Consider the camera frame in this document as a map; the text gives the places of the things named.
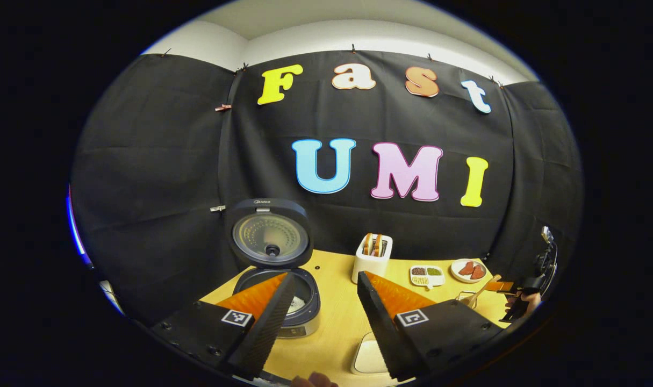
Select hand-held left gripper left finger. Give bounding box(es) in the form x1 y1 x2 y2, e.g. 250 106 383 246
152 271 297 381

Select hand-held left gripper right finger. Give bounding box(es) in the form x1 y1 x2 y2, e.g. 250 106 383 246
357 270 503 382

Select wooden spoon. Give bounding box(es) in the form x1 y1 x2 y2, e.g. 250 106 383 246
466 274 503 307

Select clear tray of white rice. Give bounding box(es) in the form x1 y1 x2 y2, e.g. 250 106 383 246
350 332 391 375

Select silver black rice cooker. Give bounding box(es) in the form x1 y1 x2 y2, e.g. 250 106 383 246
227 198 322 339

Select white round plate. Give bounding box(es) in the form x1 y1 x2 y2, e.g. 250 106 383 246
450 259 488 284

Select white toaster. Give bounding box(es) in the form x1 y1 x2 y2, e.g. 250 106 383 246
351 233 394 284

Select white divided bean dish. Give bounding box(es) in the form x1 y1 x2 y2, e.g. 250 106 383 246
410 264 446 290

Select black backdrop cloth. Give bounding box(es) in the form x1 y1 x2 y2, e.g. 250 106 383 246
70 50 584 323

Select computer monitor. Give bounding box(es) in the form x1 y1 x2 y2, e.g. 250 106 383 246
66 184 94 268

